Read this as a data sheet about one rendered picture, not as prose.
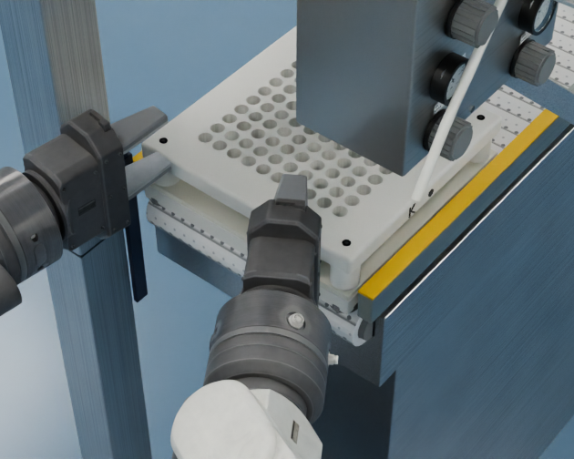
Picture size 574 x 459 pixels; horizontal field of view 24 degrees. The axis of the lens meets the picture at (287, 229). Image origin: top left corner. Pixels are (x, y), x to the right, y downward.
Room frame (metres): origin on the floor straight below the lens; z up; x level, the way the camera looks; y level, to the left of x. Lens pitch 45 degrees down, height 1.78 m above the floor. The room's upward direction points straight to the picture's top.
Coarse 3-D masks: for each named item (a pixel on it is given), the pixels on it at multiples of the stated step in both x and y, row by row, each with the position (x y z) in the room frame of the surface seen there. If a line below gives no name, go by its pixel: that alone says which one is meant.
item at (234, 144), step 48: (288, 48) 1.07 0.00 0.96; (240, 96) 0.99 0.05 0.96; (288, 96) 0.99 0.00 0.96; (144, 144) 0.93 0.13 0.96; (192, 144) 0.92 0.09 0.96; (240, 144) 0.93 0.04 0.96; (288, 144) 0.92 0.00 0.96; (336, 144) 0.93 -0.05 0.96; (480, 144) 0.93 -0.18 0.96; (240, 192) 0.86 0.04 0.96; (336, 192) 0.87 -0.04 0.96; (384, 192) 0.86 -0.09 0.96; (432, 192) 0.87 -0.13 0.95; (336, 240) 0.80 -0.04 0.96; (384, 240) 0.81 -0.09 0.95
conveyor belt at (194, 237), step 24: (552, 48) 1.16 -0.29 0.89; (552, 72) 1.12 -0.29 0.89; (504, 96) 1.08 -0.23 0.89; (504, 120) 1.04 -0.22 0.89; (528, 120) 1.04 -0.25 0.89; (504, 144) 1.01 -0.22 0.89; (168, 216) 0.91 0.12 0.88; (192, 240) 0.89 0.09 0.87; (216, 240) 0.88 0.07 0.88; (240, 264) 0.85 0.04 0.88; (336, 312) 0.79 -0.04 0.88
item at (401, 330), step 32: (544, 160) 0.99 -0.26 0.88; (512, 192) 0.95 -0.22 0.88; (544, 192) 1.01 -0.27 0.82; (480, 224) 0.90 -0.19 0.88; (512, 224) 0.96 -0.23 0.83; (192, 256) 0.93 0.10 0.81; (448, 256) 0.86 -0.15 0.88; (480, 256) 0.91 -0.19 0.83; (224, 288) 0.90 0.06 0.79; (416, 288) 0.82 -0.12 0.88; (448, 288) 0.87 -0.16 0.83; (384, 320) 0.78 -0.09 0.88; (416, 320) 0.82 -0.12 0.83; (352, 352) 0.80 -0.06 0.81; (384, 352) 0.78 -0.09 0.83
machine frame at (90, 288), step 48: (0, 0) 0.91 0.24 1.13; (48, 0) 0.89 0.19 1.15; (48, 48) 0.88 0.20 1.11; (96, 48) 0.92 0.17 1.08; (48, 96) 0.89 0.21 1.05; (96, 96) 0.92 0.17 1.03; (96, 240) 0.90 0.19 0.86; (96, 288) 0.89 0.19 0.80; (96, 336) 0.88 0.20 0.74; (96, 384) 0.89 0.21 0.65; (96, 432) 0.90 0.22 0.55; (144, 432) 0.92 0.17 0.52
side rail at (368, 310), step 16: (560, 128) 1.01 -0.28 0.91; (544, 144) 0.99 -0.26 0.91; (528, 160) 0.97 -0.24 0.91; (512, 176) 0.94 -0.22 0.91; (496, 192) 0.92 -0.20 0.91; (480, 208) 0.90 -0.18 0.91; (464, 224) 0.88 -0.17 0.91; (448, 240) 0.86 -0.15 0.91; (432, 256) 0.83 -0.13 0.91; (416, 272) 0.82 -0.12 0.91; (400, 288) 0.80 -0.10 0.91; (368, 304) 0.76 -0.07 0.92; (384, 304) 0.78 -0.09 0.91; (368, 320) 0.76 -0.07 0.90
